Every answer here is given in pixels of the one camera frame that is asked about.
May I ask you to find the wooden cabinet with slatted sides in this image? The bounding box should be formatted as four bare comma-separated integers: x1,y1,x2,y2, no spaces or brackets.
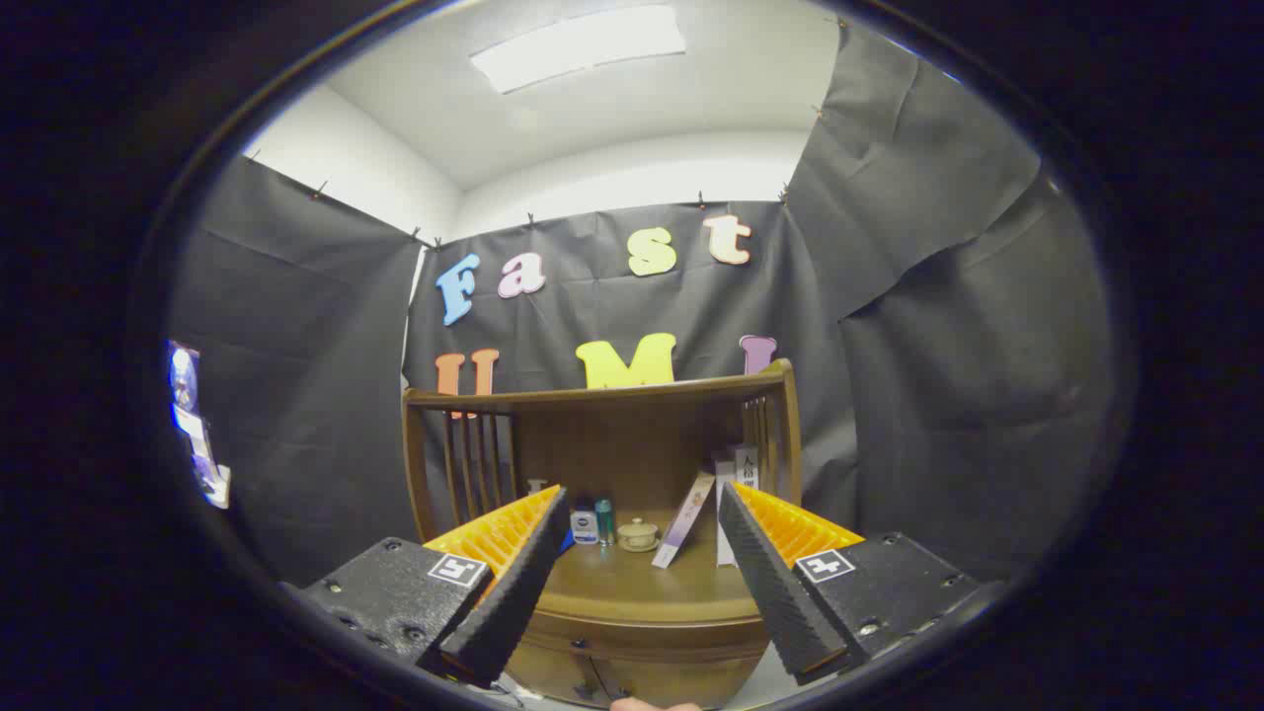
400,357,803,710

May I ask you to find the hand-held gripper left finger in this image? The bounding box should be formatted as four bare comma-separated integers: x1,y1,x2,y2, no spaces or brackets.
281,484,572,689

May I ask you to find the ceiling light panel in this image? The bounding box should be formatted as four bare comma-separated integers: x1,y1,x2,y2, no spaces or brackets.
469,5,687,95

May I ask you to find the purple white leaning book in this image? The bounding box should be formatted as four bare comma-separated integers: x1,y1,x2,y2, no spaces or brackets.
652,471,717,570

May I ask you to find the wooden drawer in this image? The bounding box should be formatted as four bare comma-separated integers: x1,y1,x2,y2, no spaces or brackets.
528,607,773,684

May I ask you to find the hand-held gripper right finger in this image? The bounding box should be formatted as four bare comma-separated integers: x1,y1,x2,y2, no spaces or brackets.
718,481,988,687

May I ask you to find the wooden countertop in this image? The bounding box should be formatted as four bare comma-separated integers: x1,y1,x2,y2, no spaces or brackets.
533,523,776,638

